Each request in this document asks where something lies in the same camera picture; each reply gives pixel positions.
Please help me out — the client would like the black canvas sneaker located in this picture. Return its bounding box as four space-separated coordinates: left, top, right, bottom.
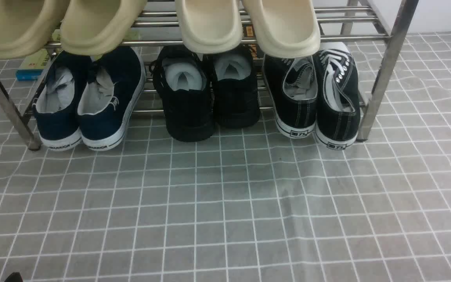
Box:
312 42 361 150
262 54 318 139

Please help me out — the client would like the steel shoe rack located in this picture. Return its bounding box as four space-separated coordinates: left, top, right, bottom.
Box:
0 0 419 151

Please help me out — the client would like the right black mesh sneaker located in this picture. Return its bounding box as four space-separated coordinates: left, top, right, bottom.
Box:
202 44 261 129

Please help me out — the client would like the black mesh sneaker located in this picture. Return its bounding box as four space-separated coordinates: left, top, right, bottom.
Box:
149 45 215 142
202 44 261 129

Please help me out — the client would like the grey grid floor cloth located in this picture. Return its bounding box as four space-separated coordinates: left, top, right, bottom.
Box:
0 33 451 282

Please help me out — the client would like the left black mesh sneaker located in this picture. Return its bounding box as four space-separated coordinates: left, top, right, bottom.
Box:
149 45 215 142

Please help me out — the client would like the black and orange book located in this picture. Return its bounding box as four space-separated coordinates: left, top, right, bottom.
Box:
243 23 258 60

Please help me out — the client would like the left cream foam slipper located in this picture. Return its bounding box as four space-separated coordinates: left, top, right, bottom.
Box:
174 0 243 54

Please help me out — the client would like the cream foam slipper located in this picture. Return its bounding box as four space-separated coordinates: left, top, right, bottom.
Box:
242 0 321 58
174 0 243 54

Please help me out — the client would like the right cream foam slipper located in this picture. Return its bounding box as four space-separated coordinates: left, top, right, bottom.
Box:
242 0 321 58

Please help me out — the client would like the right navy canvas sneaker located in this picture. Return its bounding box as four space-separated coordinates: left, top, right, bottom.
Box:
77 46 146 151

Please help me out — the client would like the navy canvas sneaker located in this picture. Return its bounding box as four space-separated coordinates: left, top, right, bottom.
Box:
77 46 146 151
32 51 92 151

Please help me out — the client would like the left navy canvas sneaker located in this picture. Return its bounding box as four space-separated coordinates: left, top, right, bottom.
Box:
32 51 92 151

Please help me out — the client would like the right olive foam slipper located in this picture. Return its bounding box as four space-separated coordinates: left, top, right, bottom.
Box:
60 0 147 56

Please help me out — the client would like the olive foam slipper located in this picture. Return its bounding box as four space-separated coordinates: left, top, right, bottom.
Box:
0 0 70 60
60 0 147 56

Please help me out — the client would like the green and blue book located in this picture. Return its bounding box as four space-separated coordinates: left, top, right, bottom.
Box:
16 48 61 81

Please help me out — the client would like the left olive foam slipper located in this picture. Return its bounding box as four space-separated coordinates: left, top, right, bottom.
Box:
0 0 70 60

